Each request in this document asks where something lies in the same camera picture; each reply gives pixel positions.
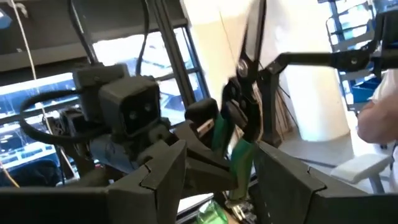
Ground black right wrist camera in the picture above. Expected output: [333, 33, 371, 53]
[73, 63, 162, 138]

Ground person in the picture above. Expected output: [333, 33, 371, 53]
[356, 68, 398, 194]

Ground dark green handled garden snips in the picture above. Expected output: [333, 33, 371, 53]
[213, 0, 269, 202]

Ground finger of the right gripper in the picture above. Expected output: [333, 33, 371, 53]
[182, 155, 239, 197]
[174, 121, 233, 171]

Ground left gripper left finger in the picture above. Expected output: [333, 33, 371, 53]
[0, 139, 188, 224]

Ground black jointed stand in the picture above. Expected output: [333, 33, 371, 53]
[260, 9, 398, 149]

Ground black aluminium table frame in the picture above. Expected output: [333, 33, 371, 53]
[146, 0, 211, 108]

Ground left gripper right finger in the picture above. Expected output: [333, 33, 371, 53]
[254, 141, 398, 224]

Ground blue shelf rack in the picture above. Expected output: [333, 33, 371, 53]
[317, 0, 385, 113]

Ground white chair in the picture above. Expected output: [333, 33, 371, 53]
[330, 153, 392, 195]

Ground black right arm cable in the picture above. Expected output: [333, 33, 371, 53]
[19, 88, 105, 147]

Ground green plastic spray bottle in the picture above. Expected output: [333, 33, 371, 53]
[195, 200, 229, 224]

